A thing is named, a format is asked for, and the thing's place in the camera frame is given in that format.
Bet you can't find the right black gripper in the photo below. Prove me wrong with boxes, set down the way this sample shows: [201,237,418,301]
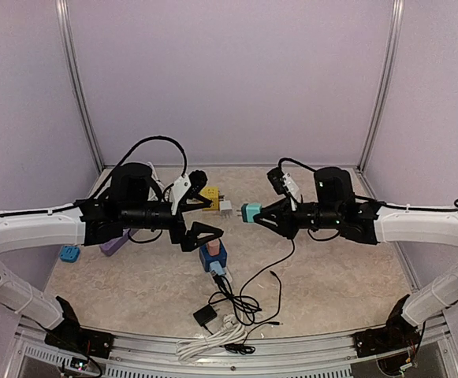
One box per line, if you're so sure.
[255,195,341,239]

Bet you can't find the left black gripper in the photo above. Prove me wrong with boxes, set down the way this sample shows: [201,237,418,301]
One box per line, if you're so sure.
[121,195,223,251]

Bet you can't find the pink plug adapter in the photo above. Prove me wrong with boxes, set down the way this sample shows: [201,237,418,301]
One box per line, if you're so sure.
[207,239,221,257]

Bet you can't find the teal plug adapter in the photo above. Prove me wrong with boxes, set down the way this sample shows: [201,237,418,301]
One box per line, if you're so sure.
[237,202,262,224]

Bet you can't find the white plug adapter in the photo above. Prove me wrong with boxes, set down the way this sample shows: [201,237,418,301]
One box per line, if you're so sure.
[219,200,233,217]

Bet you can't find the yellow cube socket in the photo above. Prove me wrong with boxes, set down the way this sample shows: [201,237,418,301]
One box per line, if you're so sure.
[200,186,220,211]

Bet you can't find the dark blue cube socket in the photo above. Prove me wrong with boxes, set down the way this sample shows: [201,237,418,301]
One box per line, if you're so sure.
[199,241,228,272]

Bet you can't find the light blue plug adapter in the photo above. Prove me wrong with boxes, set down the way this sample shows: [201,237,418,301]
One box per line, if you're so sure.
[209,261,226,276]

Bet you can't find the white power strip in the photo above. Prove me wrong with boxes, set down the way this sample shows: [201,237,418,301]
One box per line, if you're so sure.
[210,269,233,285]

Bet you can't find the purple power strip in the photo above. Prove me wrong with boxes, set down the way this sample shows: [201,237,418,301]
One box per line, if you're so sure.
[99,229,136,257]

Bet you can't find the black USB cable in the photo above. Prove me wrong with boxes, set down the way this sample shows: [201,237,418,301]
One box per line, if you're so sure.
[207,275,262,327]

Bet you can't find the thin black charging cable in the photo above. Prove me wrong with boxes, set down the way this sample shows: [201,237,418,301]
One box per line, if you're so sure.
[238,235,296,326]

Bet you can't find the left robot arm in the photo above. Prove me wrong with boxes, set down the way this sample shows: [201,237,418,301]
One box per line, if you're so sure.
[0,157,223,358]

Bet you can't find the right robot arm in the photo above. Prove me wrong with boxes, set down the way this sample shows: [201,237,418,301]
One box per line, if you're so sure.
[243,165,458,358]

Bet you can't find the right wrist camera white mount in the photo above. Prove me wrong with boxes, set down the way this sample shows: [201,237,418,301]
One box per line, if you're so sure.
[266,167,300,202]

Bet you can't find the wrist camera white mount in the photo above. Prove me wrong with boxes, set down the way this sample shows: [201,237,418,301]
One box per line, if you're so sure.
[169,170,207,215]
[266,167,300,202]

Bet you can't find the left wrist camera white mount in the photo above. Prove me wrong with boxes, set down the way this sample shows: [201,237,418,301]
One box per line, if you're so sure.
[169,170,207,215]

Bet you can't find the black power adapter with cable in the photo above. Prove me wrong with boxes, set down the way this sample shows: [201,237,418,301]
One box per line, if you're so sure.
[192,305,283,355]

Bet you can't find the white coiled power cords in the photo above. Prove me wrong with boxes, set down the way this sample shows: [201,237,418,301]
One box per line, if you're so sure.
[145,161,249,362]

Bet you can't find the right aluminium corner post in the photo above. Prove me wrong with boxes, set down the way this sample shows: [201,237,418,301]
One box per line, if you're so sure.
[355,0,405,172]

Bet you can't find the aluminium corner post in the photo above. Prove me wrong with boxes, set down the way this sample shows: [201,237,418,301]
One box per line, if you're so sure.
[54,0,106,172]
[355,0,405,172]

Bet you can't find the aluminium front rail frame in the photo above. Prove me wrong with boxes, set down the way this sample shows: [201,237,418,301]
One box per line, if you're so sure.
[3,315,458,377]

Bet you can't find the left aluminium corner post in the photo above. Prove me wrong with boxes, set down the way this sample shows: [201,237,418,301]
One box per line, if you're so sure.
[54,0,106,172]

